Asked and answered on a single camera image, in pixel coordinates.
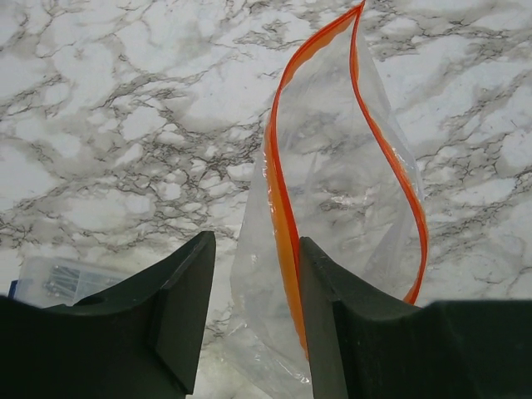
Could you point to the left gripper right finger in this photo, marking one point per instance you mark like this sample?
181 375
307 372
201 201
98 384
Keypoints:
364 343

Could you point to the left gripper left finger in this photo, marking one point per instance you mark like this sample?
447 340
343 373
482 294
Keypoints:
138 339

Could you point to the clear zip top bag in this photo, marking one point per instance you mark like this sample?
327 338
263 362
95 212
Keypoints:
334 166

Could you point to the clear screw box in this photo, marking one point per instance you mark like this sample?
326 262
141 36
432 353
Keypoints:
47 282

